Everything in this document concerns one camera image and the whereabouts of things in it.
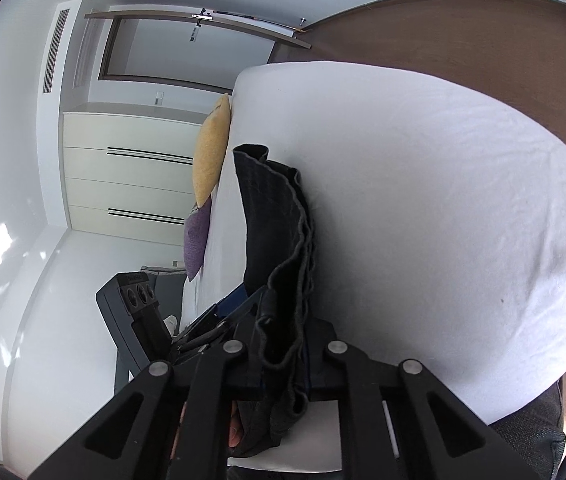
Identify brown door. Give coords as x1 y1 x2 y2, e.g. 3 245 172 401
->
84 7 312 51

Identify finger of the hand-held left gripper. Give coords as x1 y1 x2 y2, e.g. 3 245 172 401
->
170 304 231 357
210 284 264 325

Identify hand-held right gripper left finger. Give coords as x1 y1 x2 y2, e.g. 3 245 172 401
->
28 310 268 480

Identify black pants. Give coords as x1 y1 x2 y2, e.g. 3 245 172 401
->
233 144 316 459

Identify cream wardrobe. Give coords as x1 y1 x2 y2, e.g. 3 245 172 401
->
63 112 210 250

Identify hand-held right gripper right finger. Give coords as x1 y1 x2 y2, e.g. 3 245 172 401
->
308 317 531 480

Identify grey headboard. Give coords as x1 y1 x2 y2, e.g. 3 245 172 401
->
140 265 186 322

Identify purple pillow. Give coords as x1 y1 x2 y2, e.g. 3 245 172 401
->
184 199 212 282

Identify white bed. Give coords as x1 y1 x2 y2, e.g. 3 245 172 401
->
178 60 566 476

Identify person's left hand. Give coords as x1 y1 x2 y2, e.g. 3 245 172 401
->
227 399 244 450

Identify white air vent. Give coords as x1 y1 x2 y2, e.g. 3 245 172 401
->
42 7 72 95

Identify black mesh chair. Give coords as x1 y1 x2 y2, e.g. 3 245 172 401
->
490 380 566 480

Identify yellow pillow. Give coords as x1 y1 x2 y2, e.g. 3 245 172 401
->
193 92 232 206

